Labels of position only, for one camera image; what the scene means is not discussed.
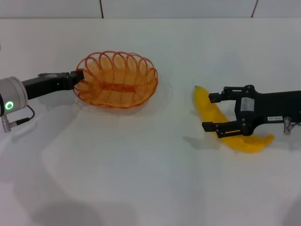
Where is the orange wire basket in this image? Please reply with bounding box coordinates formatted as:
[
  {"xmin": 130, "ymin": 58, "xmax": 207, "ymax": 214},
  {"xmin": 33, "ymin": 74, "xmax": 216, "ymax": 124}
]
[{"xmin": 72, "ymin": 49, "xmax": 159, "ymax": 110}]

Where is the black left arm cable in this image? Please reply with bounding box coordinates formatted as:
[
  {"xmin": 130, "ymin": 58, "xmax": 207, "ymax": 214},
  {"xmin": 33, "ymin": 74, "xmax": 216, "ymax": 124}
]
[{"xmin": 8, "ymin": 104, "xmax": 36, "ymax": 126}]

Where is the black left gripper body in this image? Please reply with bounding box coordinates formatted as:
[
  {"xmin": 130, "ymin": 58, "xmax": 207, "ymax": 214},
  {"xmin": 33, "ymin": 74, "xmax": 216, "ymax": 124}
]
[{"xmin": 22, "ymin": 71, "xmax": 76, "ymax": 101}]

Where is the yellow banana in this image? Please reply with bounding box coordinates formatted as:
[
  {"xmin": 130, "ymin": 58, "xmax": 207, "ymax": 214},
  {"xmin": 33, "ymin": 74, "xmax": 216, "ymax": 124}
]
[{"xmin": 193, "ymin": 85, "xmax": 275, "ymax": 154}]

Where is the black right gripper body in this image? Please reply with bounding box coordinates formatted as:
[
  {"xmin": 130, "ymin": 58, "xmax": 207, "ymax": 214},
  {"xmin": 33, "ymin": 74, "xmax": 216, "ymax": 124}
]
[{"xmin": 235, "ymin": 85, "xmax": 301, "ymax": 137}]

